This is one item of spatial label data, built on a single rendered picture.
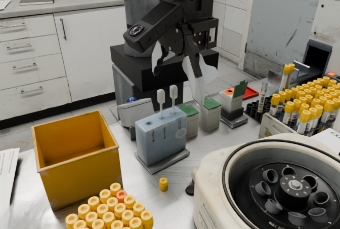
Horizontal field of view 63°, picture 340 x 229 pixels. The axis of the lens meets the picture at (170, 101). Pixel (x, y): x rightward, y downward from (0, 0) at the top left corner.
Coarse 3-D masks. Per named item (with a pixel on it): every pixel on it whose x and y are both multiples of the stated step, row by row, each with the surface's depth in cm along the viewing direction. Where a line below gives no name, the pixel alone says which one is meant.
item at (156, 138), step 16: (176, 112) 57; (144, 128) 52; (160, 128) 54; (176, 128) 56; (144, 144) 54; (160, 144) 56; (176, 144) 59; (144, 160) 56; (160, 160) 58; (176, 160) 58
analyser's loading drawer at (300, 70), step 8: (296, 64) 87; (304, 64) 85; (312, 64) 93; (272, 72) 84; (280, 72) 87; (296, 72) 82; (304, 72) 86; (312, 72) 87; (320, 72) 87; (272, 80) 84; (280, 80) 82; (296, 80) 83; (304, 80) 85
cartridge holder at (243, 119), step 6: (222, 108) 70; (240, 108) 70; (222, 114) 71; (228, 114) 69; (234, 114) 70; (240, 114) 71; (222, 120) 71; (228, 120) 70; (234, 120) 70; (240, 120) 70; (246, 120) 71; (234, 126) 69
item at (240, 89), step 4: (244, 80) 65; (240, 84) 65; (244, 84) 66; (236, 88) 65; (240, 88) 66; (244, 88) 67; (236, 92) 66; (240, 92) 67; (244, 92) 68; (232, 96) 66; (236, 96) 67
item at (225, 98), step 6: (228, 90) 70; (222, 96) 70; (228, 96) 68; (240, 96) 68; (222, 102) 70; (228, 102) 68; (234, 102) 68; (240, 102) 69; (228, 108) 69; (234, 108) 69
